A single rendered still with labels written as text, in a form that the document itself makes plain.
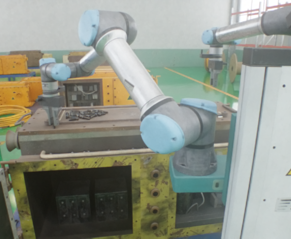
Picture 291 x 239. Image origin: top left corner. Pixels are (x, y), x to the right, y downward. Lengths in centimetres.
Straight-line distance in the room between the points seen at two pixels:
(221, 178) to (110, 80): 326
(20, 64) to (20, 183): 889
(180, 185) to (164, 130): 24
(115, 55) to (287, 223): 73
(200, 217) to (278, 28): 113
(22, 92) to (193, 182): 686
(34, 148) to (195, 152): 88
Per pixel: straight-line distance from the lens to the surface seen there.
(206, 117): 78
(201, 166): 82
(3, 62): 1038
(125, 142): 136
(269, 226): 89
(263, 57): 67
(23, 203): 150
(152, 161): 135
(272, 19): 113
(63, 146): 138
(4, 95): 761
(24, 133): 139
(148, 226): 158
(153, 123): 67
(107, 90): 397
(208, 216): 170
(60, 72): 117
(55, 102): 129
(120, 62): 78
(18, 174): 141
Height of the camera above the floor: 180
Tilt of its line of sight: 18 degrees down
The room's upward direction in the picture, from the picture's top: straight up
